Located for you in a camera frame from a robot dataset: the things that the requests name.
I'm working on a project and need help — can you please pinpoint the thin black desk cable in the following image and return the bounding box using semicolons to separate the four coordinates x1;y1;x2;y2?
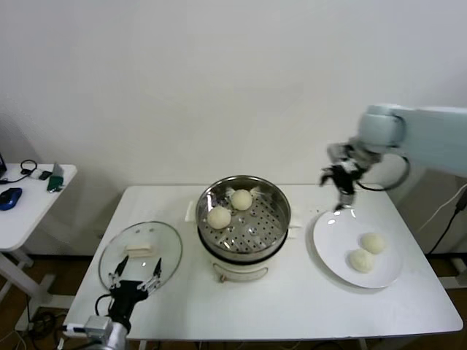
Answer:
0;171;32;184

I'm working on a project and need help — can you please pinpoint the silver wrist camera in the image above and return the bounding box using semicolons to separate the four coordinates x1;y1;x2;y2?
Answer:
62;315;113;339
326;142;380;172

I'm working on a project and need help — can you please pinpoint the black floor cable bundle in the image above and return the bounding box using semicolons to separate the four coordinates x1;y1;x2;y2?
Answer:
14;309;69;350

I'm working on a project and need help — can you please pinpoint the perforated steel steamer basket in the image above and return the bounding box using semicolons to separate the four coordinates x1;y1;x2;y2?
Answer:
185;176;304;264

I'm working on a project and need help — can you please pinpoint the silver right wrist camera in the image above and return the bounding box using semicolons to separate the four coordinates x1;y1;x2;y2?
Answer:
326;142;380;172

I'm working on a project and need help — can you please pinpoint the white hanging cable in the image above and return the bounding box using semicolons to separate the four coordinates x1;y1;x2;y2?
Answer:
415;184;467;234

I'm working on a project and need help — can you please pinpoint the white electric cooking pot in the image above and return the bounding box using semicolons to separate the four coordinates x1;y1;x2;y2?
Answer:
198;225;304;284

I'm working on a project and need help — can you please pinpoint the white steamed baozi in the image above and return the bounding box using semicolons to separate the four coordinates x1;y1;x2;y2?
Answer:
346;249;376;273
359;232;387;255
231;189;253;211
207;206;232;230

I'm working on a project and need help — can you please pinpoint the round glass pot lid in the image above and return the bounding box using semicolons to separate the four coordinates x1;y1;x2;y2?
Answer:
98;220;183;295

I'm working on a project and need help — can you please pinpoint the blue computer mouse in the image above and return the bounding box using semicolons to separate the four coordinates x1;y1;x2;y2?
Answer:
0;187;23;211

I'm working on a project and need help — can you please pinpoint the black hanging cable with plug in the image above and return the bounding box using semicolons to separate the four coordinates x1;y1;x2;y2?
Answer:
428;189;467;256

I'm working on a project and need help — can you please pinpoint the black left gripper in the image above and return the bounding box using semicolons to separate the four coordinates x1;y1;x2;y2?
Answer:
107;254;163;328

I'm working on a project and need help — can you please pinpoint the green small object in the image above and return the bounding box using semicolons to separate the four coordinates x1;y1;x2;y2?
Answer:
47;174;66;193

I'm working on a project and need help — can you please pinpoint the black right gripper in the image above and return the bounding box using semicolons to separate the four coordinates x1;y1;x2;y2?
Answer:
319;163;361;213

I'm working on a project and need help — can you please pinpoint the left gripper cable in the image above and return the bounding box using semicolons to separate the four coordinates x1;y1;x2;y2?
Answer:
95;293;115;317

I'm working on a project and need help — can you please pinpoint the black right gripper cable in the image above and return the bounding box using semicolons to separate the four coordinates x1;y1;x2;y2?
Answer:
359;152;412;192

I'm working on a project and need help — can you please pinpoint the white side table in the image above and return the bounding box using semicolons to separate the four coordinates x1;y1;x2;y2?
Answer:
436;254;467;291
0;163;78;329

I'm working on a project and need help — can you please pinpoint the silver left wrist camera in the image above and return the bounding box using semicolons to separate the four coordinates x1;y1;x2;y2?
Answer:
62;315;113;339

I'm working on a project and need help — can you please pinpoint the white round plate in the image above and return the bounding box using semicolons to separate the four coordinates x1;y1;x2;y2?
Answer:
312;208;405;290

